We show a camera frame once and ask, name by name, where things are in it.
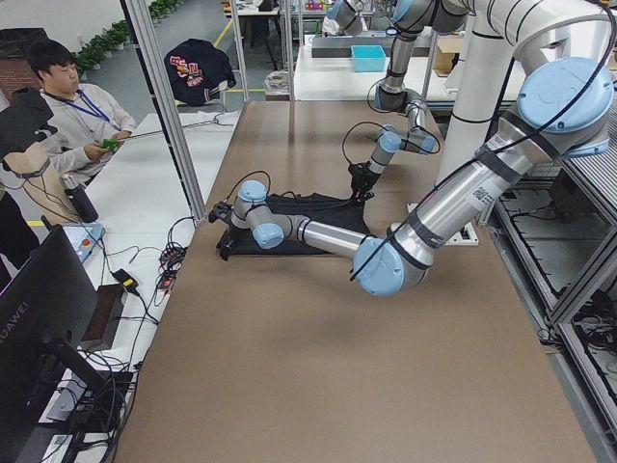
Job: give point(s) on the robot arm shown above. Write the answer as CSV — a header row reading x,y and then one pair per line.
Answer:
x,y
561,111
538,31

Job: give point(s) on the black water bottle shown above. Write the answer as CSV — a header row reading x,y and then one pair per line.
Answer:
x,y
78,197

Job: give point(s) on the black computer monitor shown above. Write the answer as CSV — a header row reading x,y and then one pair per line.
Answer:
x,y
45,312

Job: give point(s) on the black graphic t-shirt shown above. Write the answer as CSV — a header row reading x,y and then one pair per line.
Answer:
x,y
273,225

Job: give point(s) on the black power adapter brick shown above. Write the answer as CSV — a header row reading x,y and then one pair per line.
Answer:
x,y
124,278

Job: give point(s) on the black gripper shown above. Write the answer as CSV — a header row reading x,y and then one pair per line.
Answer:
x,y
227,239
361,177

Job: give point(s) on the grey orange usb hub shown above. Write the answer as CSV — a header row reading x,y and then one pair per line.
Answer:
x,y
166,281
172,254

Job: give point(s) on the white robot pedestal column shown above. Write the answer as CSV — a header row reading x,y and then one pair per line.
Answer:
x,y
465,187

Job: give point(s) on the blue plastic bin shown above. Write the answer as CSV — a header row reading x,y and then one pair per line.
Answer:
x,y
368,58

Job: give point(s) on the aluminium frame post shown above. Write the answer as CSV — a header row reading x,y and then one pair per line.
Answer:
x,y
141,30

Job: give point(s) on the black mini PC box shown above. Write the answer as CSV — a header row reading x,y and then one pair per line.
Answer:
x,y
105,321

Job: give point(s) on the teach pendant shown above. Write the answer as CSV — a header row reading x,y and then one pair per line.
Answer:
x,y
84,238

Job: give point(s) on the seated man in grey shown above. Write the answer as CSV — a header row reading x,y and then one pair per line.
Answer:
x,y
84,115

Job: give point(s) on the black jacket with patches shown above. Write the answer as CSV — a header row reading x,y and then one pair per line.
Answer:
x,y
196,68

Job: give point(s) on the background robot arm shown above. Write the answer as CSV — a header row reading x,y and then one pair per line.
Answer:
x,y
347,15

